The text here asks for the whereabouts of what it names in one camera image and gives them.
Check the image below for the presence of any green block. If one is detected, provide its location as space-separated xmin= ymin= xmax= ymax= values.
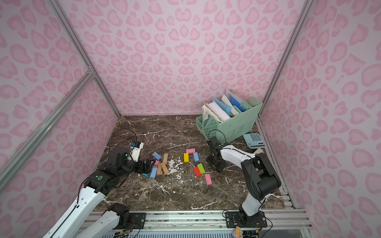
xmin=197 ymin=164 xmax=205 ymax=175

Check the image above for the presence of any light blue block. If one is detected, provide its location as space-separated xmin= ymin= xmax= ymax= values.
xmin=193 ymin=152 xmax=199 ymax=163
xmin=150 ymin=168 xmax=158 ymax=179
xmin=152 ymin=152 xmax=162 ymax=161

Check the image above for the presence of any red block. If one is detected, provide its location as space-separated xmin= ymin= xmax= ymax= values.
xmin=193 ymin=167 xmax=201 ymax=178

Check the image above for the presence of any yellow block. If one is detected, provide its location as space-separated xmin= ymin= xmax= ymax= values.
xmin=184 ymin=153 xmax=189 ymax=163

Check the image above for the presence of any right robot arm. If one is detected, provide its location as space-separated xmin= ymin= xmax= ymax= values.
xmin=207 ymin=137 xmax=281 ymax=221

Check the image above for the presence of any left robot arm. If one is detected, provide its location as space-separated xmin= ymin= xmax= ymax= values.
xmin=45 ymin=149 xmax=154 ymax=238

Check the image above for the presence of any wooden block lower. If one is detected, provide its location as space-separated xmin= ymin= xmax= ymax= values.
xmin=157 ymin=163 xmax=162 ymax=175

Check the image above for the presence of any wooden block diagonal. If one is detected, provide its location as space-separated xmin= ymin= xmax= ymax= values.
xmin=161 ymin=162 xmax=169 ymax=175

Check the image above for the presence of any grey calculator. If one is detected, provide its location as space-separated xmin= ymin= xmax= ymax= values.
xmin=243 ymin=133 xmax=267 ymax=149

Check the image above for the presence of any green plastic file basket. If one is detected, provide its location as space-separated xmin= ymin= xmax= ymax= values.
xmin=196 ymin=97 xmax=263 ymax=143

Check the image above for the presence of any white papers stack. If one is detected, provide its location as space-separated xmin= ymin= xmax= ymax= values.
xmin=202 ymin=101 xmax=231 ymax=123

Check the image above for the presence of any blue folder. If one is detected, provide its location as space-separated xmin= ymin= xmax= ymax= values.
xmin=229 ymin=95 xmax=246 ymax=112

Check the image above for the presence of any wooden box at right wall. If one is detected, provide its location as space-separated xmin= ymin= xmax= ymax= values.
xmin=254 ymin=148 xmax=264 ymax=155

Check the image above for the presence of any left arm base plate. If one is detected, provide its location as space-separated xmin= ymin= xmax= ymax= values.
xmin=115 ymin=212 xmax=146 ymax=230

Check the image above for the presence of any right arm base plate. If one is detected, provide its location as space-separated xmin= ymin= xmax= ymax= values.
xmin=222 ymin=210 xmax=268 ymax=230

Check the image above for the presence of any front aluminium rail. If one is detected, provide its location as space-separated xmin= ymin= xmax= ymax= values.
xmin=74 ymin=209 xmax=316 ymax=238

